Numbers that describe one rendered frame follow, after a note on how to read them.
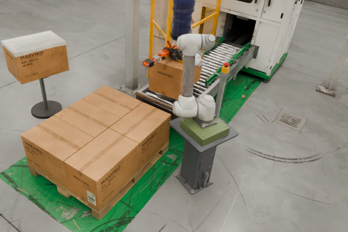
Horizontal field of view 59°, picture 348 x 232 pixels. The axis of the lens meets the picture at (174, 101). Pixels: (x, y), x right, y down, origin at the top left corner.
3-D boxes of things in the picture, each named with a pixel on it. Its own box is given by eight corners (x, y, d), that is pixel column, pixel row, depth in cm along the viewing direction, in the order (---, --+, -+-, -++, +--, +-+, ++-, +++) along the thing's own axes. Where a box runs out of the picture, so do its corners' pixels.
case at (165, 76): (172, 70, 404) (175, 41, 382) (200, 78, 391) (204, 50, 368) (148, 89, 359) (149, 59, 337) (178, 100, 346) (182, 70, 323)
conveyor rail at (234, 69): (249, 56, 522) (252, 46, 512) (252, 57, 520) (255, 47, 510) (181, 124, 355) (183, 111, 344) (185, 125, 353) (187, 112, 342)
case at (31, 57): (54, 58, 415) (50, 30, 392) (69, 70, 392) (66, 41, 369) (8, 70, 378) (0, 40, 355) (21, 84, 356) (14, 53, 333)
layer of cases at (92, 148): (105, 110, 407) (104, 84, 385) (169, 141, 368) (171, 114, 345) (27, 163, 321) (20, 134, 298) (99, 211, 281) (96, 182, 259)
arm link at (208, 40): (211, 38, 270) (196, 38, 267) (217, 30, 252) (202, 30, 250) (212, 52, 268) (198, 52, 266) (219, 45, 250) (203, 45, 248)
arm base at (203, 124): (221, 122, 293) (222, 117, 290) (202, 129, 283) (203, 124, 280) (209, 112, 306) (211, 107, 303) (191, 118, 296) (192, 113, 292)
